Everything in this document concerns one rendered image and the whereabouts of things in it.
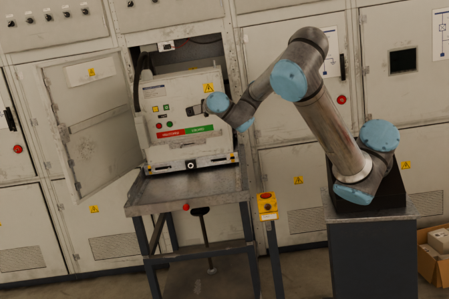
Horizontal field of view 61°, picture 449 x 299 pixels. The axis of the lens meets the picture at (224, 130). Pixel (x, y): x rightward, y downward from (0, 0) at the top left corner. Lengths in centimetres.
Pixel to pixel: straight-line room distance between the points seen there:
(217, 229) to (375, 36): 162
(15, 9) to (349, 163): 202
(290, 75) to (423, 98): 167
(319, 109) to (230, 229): 169
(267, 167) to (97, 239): 130
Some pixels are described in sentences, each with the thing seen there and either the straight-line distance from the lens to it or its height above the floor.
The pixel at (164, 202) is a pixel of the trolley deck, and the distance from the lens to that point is 189.
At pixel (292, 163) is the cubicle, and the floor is 68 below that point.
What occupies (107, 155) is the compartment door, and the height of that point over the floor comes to 99.
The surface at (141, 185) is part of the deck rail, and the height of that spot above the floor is 85.
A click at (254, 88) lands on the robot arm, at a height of 135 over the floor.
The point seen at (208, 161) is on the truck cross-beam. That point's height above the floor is 89.
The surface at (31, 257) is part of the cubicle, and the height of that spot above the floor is 24.
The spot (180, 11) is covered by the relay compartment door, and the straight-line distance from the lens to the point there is 233.
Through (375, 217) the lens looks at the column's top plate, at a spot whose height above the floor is 75.
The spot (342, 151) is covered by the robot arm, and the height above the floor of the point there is 115.
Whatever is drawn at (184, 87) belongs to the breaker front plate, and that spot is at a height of 133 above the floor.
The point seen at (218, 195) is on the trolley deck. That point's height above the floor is 84.
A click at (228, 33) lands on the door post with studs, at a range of 234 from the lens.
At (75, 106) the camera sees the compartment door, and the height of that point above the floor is 133.
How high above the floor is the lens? 164
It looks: 16 degrees down
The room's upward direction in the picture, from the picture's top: 10 degrees counter-clockwise
